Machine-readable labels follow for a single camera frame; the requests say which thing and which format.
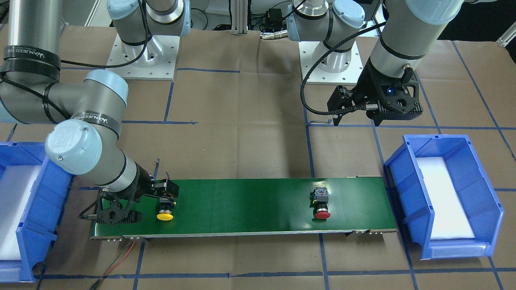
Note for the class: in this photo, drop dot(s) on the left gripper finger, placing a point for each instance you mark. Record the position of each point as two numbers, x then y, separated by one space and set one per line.
377 118
341 99

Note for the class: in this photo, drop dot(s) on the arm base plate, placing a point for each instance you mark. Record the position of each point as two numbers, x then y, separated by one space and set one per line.
158 61
336 69

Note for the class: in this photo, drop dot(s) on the red push button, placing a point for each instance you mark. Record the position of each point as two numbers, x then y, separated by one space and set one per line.
320 199

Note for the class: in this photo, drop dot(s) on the yellow push button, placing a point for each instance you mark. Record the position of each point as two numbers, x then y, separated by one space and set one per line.
165 211

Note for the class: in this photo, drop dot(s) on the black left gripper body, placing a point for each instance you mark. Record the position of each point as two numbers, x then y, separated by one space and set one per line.
371 88

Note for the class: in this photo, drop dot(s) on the aluminium frame post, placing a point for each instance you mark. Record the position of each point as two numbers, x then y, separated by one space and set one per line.
239 14

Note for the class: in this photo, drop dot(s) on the green conveyor belt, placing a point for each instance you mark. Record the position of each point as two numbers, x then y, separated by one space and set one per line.
244 207

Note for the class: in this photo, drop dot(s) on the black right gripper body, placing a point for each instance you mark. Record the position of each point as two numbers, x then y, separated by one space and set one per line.
141 182

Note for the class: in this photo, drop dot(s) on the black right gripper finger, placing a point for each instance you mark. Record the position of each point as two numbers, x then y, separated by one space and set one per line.
151 195
165 187

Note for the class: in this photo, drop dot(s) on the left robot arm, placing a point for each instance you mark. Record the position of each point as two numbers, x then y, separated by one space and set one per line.
411 29

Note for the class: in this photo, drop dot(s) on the blue bin with foam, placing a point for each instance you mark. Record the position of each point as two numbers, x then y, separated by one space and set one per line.
33 192
450 206

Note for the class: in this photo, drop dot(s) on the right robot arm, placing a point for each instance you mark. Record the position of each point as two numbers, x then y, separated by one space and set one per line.
87 116

